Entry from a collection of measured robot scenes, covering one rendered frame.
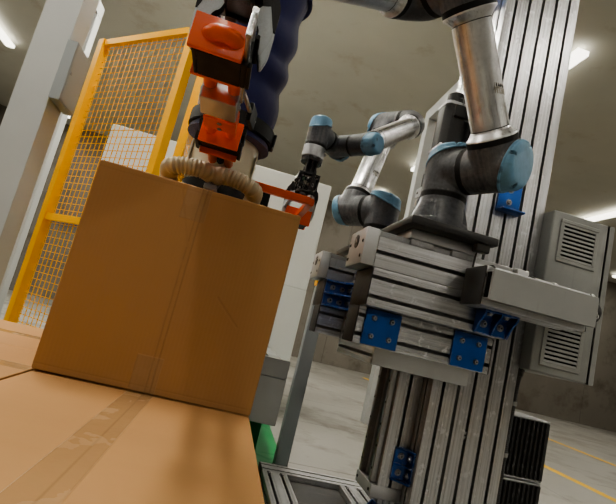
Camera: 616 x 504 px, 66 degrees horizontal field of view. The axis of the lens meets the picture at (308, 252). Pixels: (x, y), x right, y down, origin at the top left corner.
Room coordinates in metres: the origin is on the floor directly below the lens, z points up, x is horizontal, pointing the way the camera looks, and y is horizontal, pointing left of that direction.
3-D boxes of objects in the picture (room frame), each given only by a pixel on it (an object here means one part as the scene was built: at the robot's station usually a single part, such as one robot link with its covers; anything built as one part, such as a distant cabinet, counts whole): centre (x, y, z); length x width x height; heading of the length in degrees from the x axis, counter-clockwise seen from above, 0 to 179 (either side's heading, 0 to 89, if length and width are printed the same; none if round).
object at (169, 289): (1.20, 0.27, 0.75); 0.60 x 0.40 x 0.40; 8
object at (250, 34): (0.68, 0.14, 1.07); 0.31 x 0.03 x 0.05; 9
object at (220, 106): (0.75, 0.20, 1.07); 0.07 x 0.07 x 0.04; 9
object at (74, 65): (2.19, 1.32, 1.62); 0.20 x 0.05 x 0.30; 8
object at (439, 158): (1.17, -0.31, 1.20); 0.13 x 0.12 x 0.14; 37
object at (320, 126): (1.52, 0.06, 1.37); 0.09 x 0.08 x 0.11; 140
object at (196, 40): (0.61, 0.19, 1.07); 0.08 x 0.07 x 0.05; 9
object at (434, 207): (1.17, -0.31, 1.09); 0.15 x 0.15 x 0.10
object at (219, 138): (0.96, 0.24, 1.07); 0.10 x 0.08 x 0.06; 99
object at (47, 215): (2.47, 1.16, 1.05); 0.87 x 0.10 x 2.10; 60
